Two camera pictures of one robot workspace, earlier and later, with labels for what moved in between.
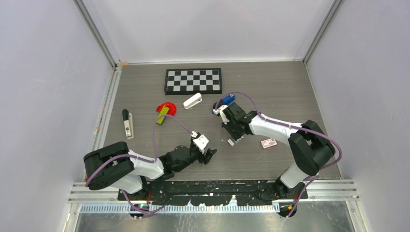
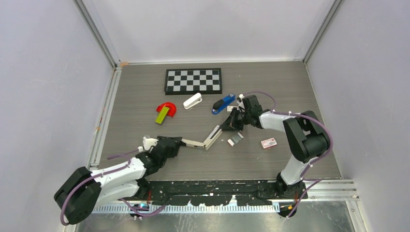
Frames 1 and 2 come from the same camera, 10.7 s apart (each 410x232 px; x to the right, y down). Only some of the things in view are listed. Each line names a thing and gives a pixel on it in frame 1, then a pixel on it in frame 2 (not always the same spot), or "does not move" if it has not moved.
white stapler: x=193 y=101 does not move
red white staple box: x=269 y=143 does not move
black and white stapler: x=128 y=121 to x=209 y=141
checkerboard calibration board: x=193 y=81 does not move
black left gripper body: x=194 y=155 to x=173 y=152
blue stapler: x=226 y=100 does not move
